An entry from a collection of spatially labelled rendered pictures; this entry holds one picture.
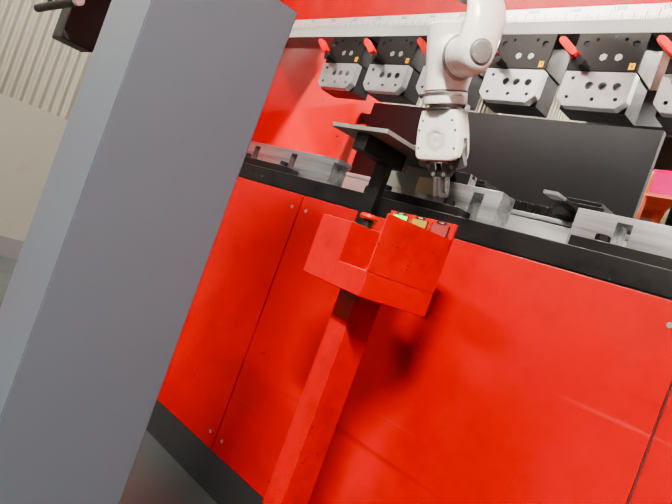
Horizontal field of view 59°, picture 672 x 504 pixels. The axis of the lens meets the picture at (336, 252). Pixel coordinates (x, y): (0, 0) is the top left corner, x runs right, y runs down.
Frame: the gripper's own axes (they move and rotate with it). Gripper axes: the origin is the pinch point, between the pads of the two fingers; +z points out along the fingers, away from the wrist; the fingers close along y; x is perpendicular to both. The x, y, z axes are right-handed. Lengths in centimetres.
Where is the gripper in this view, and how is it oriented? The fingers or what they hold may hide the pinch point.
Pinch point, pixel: (441, 186)
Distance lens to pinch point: 123.0
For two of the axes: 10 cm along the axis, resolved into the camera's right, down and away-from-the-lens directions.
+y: 7.3, 1.3, -6.7
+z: -0.3, 9.9, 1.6
